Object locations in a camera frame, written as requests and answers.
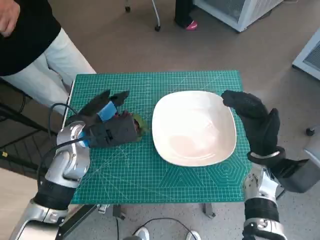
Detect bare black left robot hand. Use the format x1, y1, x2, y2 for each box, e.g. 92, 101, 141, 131
74, 89, 134, 127

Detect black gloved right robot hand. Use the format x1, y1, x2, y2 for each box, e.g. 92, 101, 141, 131
221, 89, 281, 156

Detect red toy grapes with leaf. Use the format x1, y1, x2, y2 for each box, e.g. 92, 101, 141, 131
113, 112, 151, 137

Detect white square plate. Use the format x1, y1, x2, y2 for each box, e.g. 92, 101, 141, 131
151, 90, 238, 168

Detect black metal rack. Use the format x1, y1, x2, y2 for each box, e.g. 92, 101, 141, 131
0, 77, 66, 176

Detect green cutting mat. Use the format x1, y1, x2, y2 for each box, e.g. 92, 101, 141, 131
64, 69, 252, 205

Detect white vented appliance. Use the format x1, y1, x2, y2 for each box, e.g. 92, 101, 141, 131
291, 31, 320, 81

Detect grey table leg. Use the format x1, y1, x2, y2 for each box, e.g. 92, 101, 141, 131
201, 203, 216, 220
112, 203, 127, 221

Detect white chair leg with caster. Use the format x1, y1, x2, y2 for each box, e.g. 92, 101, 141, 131
151, 0, 162, 32

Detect silver table clamp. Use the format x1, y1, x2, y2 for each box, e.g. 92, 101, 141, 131
97, 203, 111, 214

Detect white glass-door cabinet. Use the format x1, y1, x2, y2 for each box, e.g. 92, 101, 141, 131
192, 0, 286, 33

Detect person's hand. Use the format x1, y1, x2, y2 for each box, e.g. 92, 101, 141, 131
0, 0, 21, 38

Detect person with pink shoe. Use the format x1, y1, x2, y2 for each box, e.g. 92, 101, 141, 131
174, 0, 199, 31

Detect beige wooden board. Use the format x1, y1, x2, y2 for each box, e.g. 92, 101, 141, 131
0, 167, 41, 240

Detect white left robot foot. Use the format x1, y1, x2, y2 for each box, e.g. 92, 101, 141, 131
134, 226, 151, 240

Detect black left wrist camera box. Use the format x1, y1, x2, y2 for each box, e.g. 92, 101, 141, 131
86, 113, 141, 147

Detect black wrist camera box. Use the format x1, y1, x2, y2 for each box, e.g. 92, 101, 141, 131
86, 113, 141, 147
271, 158, 316, 193

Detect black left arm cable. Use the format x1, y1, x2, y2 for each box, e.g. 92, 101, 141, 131
37, 102, 87, 196

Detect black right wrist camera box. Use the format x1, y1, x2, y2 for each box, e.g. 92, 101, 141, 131
271, 158, 316, 193

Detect black floor cable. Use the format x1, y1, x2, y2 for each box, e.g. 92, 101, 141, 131
132, 217, 198, 240

